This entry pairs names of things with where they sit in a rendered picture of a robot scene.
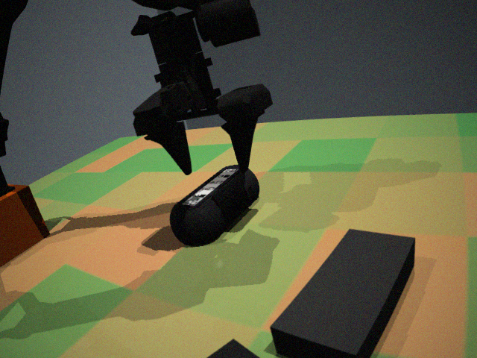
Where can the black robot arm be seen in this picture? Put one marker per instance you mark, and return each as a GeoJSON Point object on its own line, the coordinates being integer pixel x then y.
{"type": "Point", "coordinates": [173, 37]}

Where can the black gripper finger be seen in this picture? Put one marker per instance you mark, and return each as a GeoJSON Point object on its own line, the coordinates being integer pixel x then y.
{"type": "Point", "coordinates": [175, 143]}
{"type": "Point", "coordinates": [241, 134]}

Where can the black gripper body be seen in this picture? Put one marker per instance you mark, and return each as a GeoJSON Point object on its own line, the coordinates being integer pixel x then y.
{"type": "Point", "coordinates": [238, 104]}

